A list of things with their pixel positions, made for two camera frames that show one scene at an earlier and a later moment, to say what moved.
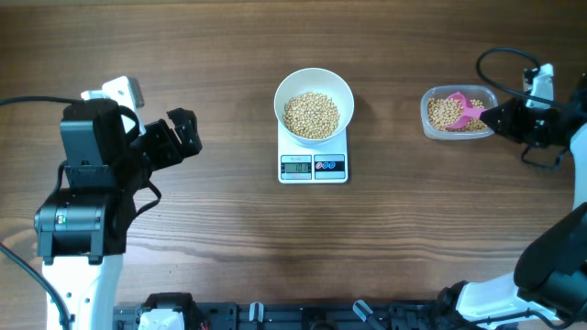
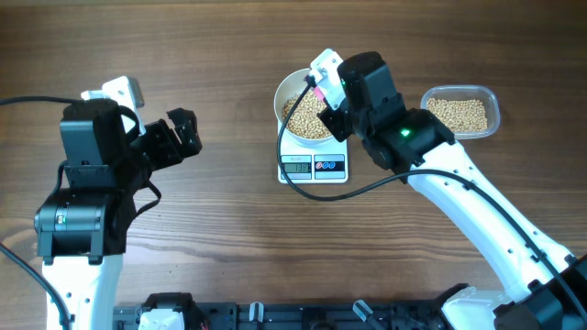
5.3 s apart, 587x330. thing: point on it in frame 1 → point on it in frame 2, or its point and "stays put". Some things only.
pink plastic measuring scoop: x=461 y=110 → x=318 y=93
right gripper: x=511 y=126 → x=329 y=117
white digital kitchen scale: x=301 y=164 stays put
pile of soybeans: x=446 y=112 stays put
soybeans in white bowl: x=310 y=115 stays put
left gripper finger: x=186 y=128 stays put
